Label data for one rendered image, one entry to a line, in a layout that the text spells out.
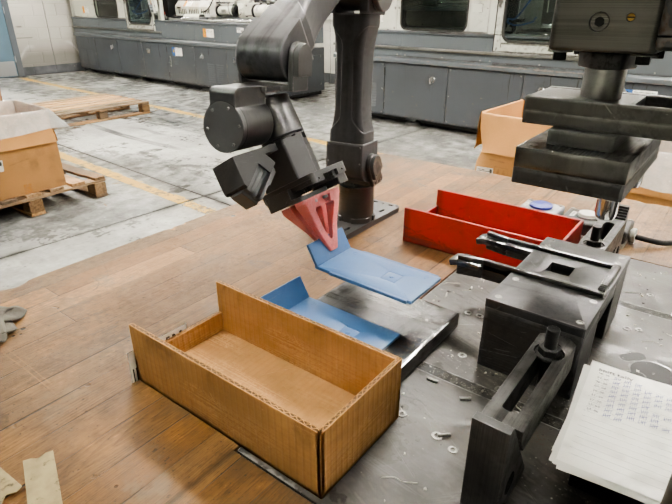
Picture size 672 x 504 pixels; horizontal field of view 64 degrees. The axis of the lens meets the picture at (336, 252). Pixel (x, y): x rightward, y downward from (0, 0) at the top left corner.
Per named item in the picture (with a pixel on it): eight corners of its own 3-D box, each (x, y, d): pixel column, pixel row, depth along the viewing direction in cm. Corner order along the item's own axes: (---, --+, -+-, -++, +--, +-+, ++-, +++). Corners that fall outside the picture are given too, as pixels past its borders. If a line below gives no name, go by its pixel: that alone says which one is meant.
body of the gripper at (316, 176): (316, 187, 63) (290, 128, 62) (265, 210, 70) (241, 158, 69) (349, 173, 67) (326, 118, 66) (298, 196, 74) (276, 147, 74)
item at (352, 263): (340, 246, 73) (340, 226, 72) (440, 280, 64) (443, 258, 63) (306, 265, 68) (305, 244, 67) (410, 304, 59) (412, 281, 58)
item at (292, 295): (299, 295, 69) (298, 274, 68) (399, 336, 61) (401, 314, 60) (260, 318, 64) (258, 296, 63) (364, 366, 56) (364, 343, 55)
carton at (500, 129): (505, 187, 352) (517, 97, 327) (590, 206, 320) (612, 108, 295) (459, 212, 312) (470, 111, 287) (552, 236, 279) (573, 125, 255)
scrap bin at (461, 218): (435, 219, 99) (438, 188, 96) (577, 255, 85) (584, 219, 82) (402, 240, 90) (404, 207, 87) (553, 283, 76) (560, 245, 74)
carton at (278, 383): (224, 335, 66) (218, 279, 63) (398, 423, 52) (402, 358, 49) (133, 389, 57) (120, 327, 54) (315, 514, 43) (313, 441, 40)
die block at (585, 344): (536, 292, 74) (545, 243, 71) (614, 316, 68) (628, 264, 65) (476, 363, 60) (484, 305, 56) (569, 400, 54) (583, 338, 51)
